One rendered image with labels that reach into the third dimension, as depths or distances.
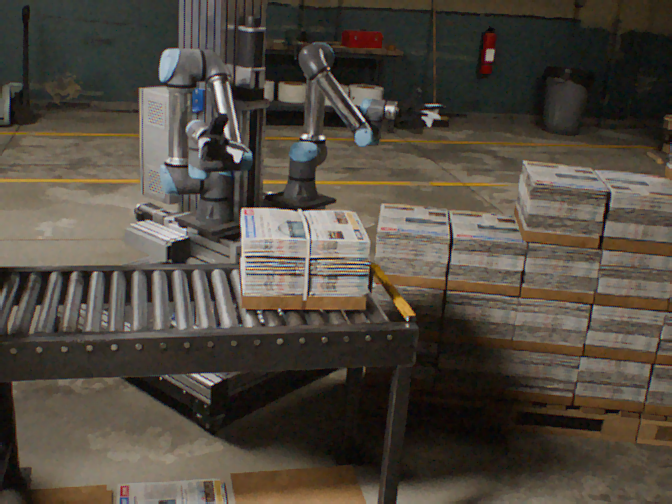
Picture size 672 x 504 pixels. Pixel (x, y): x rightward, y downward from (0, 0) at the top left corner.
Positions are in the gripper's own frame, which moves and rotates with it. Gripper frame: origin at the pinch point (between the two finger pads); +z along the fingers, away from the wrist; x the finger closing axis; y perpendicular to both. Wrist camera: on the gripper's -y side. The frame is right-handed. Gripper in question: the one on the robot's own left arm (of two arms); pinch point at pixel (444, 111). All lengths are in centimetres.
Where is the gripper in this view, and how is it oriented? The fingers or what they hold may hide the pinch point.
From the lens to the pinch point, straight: 343.5
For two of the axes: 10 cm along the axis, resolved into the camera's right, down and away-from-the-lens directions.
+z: 9.6, 1.6, -2.1
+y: -0.4, 8.8, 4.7
